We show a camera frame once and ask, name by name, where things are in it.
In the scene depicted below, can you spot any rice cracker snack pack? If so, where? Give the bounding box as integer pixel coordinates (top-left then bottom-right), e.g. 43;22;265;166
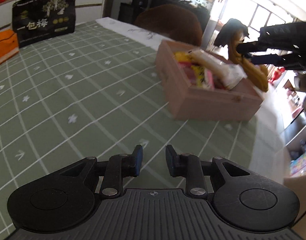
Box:
219;64;247;90

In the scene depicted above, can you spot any red yellow milk-ball snack bag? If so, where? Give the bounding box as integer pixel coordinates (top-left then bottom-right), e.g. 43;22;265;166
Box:
178;62;214;90

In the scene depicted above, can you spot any long beige biscuit pack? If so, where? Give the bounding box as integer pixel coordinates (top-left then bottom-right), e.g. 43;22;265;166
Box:
189;49;230;79

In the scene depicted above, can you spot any yellow snack packet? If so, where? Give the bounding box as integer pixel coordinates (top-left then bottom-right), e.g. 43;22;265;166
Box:
174;51;192;63

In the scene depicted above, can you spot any green grid tablecloth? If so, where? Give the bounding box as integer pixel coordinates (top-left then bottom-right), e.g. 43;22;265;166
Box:
0;22;284;239

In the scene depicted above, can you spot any brown plush chair back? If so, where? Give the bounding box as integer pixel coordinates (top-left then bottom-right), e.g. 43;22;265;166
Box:
133;4;203;47

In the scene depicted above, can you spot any orange gift box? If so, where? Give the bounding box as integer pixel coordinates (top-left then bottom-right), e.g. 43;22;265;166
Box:
0;29;19;65

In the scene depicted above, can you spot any black plum snack bag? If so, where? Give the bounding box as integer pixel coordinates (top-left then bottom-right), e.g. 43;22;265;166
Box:
12;0;76;48

